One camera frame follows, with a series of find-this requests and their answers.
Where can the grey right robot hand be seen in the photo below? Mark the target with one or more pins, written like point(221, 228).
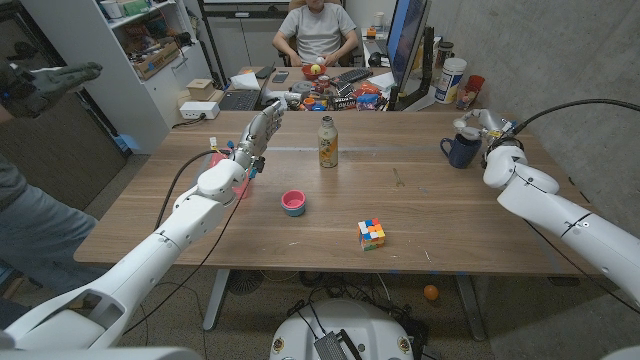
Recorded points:
point(490, 122)

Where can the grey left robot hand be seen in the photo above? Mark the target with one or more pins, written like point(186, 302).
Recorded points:
point(257, 135)

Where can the white bottle cap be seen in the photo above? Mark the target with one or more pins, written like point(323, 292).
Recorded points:
point(459, 123)

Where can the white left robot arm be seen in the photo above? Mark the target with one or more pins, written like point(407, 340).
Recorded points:
point(170, 240)

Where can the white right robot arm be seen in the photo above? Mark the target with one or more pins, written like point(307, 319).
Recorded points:
point(550, 207)

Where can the red cup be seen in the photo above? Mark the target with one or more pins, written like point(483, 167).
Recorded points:
point(475, 82)

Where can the beige drink bottle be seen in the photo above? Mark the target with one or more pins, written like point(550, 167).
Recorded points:
point(328, 145)

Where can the pink and blue stacking cups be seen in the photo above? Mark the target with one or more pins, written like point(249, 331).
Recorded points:
point(293, 202)

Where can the multicolour puzzle cube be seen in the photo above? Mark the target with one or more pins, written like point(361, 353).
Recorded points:
point(371, 235)

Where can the black laptop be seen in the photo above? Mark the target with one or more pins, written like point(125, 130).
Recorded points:
point(240, 100)

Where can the dark blue mug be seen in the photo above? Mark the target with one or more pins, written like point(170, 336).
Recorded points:
point(462, 152)

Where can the white crumpled paper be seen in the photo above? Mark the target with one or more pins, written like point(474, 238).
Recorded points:
point(245, 81)

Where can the pink flat pad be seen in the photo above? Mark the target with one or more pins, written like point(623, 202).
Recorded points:
point(243, 191)

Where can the white canister blue label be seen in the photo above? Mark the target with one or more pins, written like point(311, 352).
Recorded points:
point(450, 80)

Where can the black smartphone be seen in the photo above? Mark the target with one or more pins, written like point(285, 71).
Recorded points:
point(280, 77)

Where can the white power box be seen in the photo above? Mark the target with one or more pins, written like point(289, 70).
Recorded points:
point(199, 110)

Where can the small tan carton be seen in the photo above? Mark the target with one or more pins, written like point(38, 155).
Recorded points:
point(201, 89)

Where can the red bowl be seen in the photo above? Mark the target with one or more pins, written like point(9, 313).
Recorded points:
point(306, 75)

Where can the dark lidded jar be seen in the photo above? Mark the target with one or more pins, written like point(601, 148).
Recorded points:
point(444, 52)

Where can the yellow ball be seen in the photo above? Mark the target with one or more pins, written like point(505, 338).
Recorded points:
point(315, 69)

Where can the black snack bar box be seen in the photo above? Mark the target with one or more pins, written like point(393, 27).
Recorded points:
point(344, 103)

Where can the black keyboard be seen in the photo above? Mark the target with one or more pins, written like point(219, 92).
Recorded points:
point(352, 75)

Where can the blue snack package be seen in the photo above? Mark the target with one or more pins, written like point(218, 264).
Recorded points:
point(367, 101)

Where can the black computer monitor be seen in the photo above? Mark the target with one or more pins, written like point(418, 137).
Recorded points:
point(407, 40)

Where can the orange snack package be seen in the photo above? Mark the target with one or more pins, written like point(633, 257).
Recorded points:
point(367, 90)

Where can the seated person grey t-shirt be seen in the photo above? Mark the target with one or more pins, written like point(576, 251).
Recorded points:
point(317, 30)

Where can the open cardboard box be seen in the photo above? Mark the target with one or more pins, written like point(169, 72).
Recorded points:
point(157, 62)

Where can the blue plastic floor item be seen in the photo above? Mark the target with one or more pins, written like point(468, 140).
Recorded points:
point(126, 143)

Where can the white shelf unit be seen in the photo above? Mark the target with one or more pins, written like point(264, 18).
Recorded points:
point(120, 95)

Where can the grey table leg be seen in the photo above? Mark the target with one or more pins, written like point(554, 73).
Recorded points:
point(216, 300)
point(471, 307)

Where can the orange ball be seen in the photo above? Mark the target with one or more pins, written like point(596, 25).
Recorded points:
point(431, 292)

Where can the dark wooden cabinet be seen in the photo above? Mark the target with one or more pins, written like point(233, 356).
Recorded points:
point(65, 160)

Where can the white robot torso base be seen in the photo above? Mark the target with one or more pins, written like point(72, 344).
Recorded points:
point(350, 320)

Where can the black and white operator glove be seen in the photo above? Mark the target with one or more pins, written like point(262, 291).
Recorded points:
point(50, 85)

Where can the grey vented module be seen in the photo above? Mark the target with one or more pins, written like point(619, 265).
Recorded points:
point(330, 347)

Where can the standing person in jeans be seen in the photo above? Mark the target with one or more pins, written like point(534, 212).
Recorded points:
point(35, 235)

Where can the black metal rack post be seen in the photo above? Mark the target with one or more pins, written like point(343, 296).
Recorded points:
point(210, 45)

